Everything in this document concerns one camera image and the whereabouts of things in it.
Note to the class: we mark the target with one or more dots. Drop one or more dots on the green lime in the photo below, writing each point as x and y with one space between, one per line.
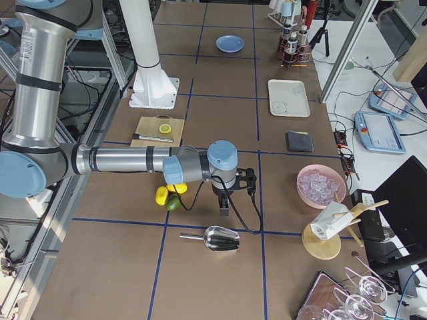
172 203

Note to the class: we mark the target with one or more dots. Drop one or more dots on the steel muddler black tip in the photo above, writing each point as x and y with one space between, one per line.
137 136

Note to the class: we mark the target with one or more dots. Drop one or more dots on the blue teach pendant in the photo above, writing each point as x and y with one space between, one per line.
378 132
385 100

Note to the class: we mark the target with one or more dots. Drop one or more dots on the white cup rack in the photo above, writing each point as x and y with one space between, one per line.
285 11

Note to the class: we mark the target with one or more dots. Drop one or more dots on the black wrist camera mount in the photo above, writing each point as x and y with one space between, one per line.
245 179

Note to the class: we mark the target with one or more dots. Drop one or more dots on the copper wire bottle rack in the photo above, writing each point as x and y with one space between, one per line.
300 58

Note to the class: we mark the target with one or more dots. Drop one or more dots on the yellow lemon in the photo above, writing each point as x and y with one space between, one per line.
177 188
161 195

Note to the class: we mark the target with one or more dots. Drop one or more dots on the blue teach pendant far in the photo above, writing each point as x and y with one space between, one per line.
385 100

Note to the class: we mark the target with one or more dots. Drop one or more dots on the wooden cup stand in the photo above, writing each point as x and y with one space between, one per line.
329 249

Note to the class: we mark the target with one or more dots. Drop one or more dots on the wooden cutting board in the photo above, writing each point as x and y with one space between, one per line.
150 127

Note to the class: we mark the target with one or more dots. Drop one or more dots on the wine glass one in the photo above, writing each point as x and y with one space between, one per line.
370 287

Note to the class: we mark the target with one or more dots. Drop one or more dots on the pink bowl of ice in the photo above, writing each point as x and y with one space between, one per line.
318 185

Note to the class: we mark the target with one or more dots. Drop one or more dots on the grey folded cloth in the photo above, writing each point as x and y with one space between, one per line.
300 142

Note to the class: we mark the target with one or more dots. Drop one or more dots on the black camera tripod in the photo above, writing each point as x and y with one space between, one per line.
322 31

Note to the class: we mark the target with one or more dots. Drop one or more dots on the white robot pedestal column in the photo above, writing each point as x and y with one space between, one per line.
152 88

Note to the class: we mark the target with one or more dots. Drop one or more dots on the steel ice scoop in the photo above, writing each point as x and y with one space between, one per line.
217 238

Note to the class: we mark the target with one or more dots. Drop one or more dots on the drink bottle one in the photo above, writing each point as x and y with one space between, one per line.
286 32

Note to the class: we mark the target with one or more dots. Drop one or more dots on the drink bottle three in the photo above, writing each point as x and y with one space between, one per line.
302 37

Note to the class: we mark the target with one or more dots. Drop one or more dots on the blue plate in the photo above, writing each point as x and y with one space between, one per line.
230 43

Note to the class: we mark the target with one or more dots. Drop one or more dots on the black monitor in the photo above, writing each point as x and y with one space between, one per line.
405 191

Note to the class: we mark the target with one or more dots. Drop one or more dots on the wine glass two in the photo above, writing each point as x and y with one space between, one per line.
356 306

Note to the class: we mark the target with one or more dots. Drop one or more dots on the drink bottle two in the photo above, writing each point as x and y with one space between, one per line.
292 43

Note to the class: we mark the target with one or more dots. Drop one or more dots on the cream bear tray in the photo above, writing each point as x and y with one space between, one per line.
287 98

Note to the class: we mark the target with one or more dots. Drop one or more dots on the white paper carton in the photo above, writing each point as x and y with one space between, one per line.
334 218

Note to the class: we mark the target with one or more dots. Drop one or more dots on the yellow lemon far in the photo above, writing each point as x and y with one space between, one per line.
177 188

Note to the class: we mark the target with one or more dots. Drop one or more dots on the blue teach pendant near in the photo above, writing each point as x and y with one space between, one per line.
378 132

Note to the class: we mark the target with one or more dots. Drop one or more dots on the aluminium frame post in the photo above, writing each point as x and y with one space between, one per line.
351 40

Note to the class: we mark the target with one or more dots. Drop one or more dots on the yellow lemon near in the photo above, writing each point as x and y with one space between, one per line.
161 195

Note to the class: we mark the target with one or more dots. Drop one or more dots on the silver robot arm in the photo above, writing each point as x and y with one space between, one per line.
31 159

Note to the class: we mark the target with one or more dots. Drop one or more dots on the lemon half slice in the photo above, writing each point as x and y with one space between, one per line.
165 128

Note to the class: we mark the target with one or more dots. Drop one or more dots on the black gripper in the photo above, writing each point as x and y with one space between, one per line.
220 192

